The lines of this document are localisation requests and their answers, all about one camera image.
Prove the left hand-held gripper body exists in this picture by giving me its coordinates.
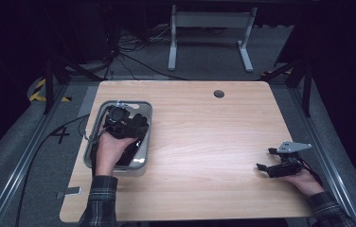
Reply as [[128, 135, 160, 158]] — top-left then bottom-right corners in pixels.
[[103, 100, 134, 138]]

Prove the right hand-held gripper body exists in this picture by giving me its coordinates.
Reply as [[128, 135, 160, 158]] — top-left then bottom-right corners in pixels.
[[266, 140, 313, 179]]

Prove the white plastic bin grey rim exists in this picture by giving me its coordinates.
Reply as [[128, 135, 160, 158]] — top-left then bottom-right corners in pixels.
[[83, 99, 153, 177]]

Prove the person's right hand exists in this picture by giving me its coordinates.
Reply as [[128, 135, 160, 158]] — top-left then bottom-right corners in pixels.
[[281, 166, 325, 199]]

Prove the person's left hand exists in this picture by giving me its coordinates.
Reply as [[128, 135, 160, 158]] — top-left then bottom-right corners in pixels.
[[95, 127, 138, 177]]

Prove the black metal stand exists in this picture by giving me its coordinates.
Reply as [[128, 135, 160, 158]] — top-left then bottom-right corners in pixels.
[[258, 59, 313, 118], [41, 56, 105, 115]]

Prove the yellow black hazard tape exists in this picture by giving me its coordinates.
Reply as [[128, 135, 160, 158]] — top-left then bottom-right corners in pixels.
[[28, 78, 73, 103]]

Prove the left hand-held gripper cable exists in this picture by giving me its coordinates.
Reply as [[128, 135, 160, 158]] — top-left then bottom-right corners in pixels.
[[83, 104, 113, 178]]

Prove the hand-held gripper cable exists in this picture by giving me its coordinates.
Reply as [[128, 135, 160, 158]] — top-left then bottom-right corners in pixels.
[[298, 157, 324, 186], [83, 104, 113, 178]]

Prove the right hand-held gripper cable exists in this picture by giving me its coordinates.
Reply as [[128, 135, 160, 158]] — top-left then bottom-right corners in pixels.
[[298, 157, 324, 186]]

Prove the bundle of floor cables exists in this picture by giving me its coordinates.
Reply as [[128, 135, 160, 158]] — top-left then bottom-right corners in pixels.
[[102, 24, 187, 81]]

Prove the black floor cable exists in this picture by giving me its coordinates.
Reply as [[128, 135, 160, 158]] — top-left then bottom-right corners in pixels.
[[14, 113, 91, 227]]

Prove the grey metal bracket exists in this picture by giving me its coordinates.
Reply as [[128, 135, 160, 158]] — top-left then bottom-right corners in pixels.
[[55, 185, 82, 200]]

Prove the white metal desk frame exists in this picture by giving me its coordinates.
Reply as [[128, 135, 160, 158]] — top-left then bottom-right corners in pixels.
[[168, 4, 258, 73]]

